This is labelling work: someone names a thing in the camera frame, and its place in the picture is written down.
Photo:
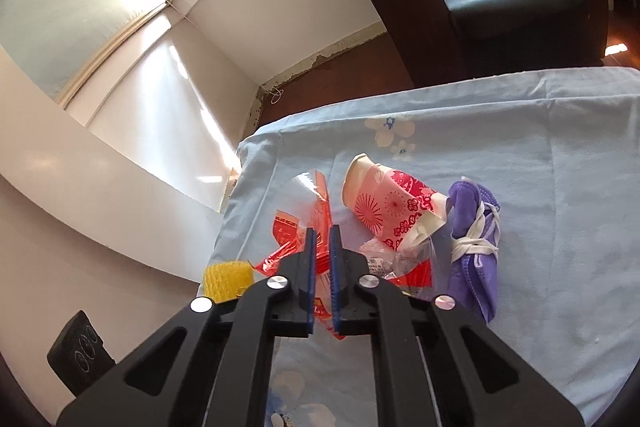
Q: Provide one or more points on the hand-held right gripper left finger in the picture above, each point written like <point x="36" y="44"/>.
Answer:
<point x="311" y="267"/>

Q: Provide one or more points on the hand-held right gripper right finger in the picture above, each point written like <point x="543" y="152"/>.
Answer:
<point x="336" y="277"/>

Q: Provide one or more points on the red plastic wrapper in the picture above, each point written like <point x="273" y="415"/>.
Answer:
<point x="320" y="214"/>

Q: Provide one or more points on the clear snack wrapper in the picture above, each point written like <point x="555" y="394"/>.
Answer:
<point x="395" y="264"/>

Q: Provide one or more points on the yellow foam net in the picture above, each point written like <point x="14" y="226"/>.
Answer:
<point x="225" y="279"/>

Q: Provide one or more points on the red patterned paper cup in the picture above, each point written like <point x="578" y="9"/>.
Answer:
<point x="390" y="207"/>

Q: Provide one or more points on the purple face mask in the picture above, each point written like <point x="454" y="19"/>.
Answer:
<point x="475" y="277"/>

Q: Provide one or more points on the light blue floral cloth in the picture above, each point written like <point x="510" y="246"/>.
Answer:
<point x="550" y="157"/>

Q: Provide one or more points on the black plastic device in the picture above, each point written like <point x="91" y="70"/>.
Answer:
<point x="75" y="352"/>

